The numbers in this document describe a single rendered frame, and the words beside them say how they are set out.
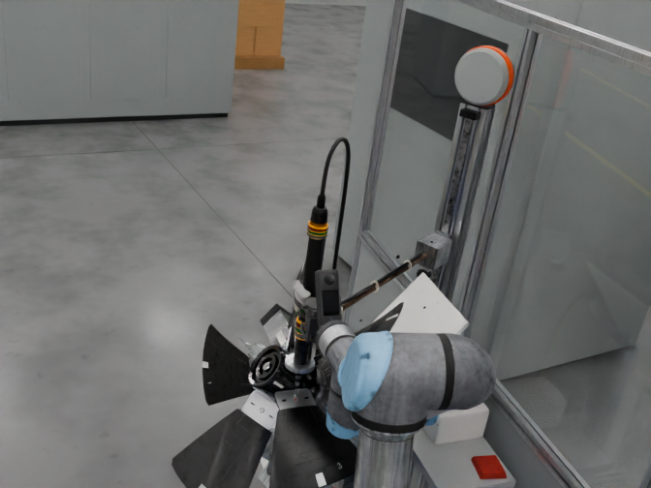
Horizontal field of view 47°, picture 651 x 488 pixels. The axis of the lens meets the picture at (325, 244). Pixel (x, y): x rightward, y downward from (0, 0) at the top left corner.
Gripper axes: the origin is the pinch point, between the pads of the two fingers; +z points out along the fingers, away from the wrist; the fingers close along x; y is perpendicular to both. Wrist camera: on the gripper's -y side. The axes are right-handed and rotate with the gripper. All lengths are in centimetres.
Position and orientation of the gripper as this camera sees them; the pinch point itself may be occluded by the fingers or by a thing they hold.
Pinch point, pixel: (306, 280)
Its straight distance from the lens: 170.2
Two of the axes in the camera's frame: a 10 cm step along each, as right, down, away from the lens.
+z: -3.3, -4.6, 8.3
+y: -1.2, 8.9, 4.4
